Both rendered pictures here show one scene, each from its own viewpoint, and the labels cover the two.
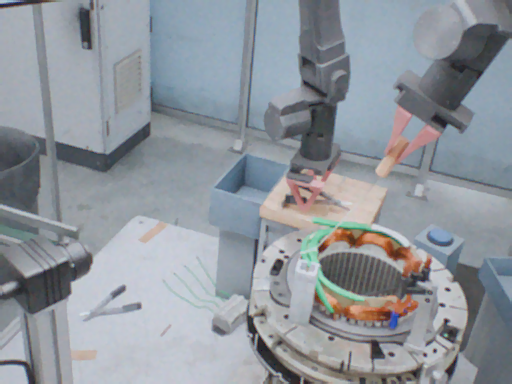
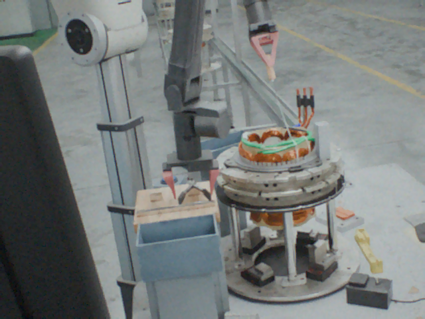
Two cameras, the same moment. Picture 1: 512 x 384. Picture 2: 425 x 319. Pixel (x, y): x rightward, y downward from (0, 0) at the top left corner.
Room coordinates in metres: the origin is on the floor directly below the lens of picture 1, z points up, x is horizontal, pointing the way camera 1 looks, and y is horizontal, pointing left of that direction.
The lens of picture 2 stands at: (1.44, 1.12, 1.61)
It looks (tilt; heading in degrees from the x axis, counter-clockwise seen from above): 19 degrees down; 248
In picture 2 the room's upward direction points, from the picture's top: 7 degrees counter-clockwise
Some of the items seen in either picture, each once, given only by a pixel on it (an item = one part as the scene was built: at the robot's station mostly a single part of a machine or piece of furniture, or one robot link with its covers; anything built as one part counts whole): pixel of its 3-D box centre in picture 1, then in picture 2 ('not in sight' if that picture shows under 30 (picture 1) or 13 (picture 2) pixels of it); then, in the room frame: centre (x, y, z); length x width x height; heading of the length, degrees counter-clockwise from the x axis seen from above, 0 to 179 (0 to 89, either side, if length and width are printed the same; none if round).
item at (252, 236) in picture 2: not in sight; (248, 234); (0.82, -0.27, 0.85); 0.06 x 0.04 x 0.05; 31
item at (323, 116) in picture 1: (317, 113); (188, 122); (1.02, -0.09, 1.26); 0.07 x 0.06 x 0.07; 126
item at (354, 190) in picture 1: (325, 202); (176, 205); (1.06, -0.13, 1.05); 0.20 x 0.19 x 0.02; 71
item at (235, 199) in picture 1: (247, 233); (185, 288); (1.11, 0.01, 0.92); 0.17 x 0.11 x 0.28; 161
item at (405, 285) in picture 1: (413, 282); (305, 101); (0.64, -0.21, 1.21); 0.04 x 0.04 x 0.03; 75
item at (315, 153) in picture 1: (316, 144); (188, 148); (1.02, -0.10, 1.20); 0.10 x 0.07 x 0.07; 161
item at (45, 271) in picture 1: (51, 269); not in sight; (0.40, 0.16, 1.37); 0.06 x 0.04 x 0.04; 138
